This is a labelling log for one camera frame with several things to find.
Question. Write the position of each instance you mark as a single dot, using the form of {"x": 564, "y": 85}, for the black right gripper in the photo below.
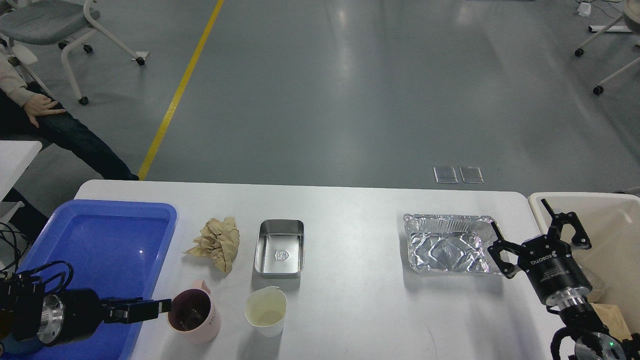
{"x": 552, "y": 268}

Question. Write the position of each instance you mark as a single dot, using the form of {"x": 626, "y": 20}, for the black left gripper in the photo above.
{"x": 77, "y": 313}

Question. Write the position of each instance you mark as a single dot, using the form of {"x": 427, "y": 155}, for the pink HOME mug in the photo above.
{"x": 194, "y": 314}

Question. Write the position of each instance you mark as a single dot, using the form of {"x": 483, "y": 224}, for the rectangular metal tin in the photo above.
{"x": 280, "y": 249}

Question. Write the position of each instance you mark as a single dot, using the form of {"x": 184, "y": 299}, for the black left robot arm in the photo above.
{"x": 38, "y": 304}

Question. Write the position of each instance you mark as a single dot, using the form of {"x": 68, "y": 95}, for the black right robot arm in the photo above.
{"x": 592, "y": 340}

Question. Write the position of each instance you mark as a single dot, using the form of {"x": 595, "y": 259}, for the person's hand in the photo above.
{"x": 40, "y": 106}

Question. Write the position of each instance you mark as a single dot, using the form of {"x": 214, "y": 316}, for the blue plastic tray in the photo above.
{"x": 116, "y": 249}

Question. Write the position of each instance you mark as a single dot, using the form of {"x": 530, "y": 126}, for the beige plastic bin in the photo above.
{"x": 612, "y": 222}

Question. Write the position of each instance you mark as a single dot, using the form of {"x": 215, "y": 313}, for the brown paper bag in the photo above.
{"x": 611, "y": 316}

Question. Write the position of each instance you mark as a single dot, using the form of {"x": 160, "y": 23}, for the clear floor marker right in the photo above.
{"x": 471, "y": 174}

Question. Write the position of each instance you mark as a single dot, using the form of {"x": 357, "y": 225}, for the aluminium foil tray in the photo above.
{"x": 450, "y": 243}

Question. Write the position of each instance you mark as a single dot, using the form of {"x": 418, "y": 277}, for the crumpled brown paper napkin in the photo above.
{"x": 219, "y": 241}

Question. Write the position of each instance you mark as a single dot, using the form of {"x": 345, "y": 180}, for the white paper cup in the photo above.
{"x": 265, "y": 311}

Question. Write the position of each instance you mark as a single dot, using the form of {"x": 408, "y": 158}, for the white side table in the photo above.
{"x": 15, "y": 157}

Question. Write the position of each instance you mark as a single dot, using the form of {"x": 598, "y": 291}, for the seated person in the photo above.
{"x": 63, "y": 129}

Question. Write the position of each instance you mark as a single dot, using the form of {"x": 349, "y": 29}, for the grey office chair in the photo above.
{"x": 47, "y": 22}

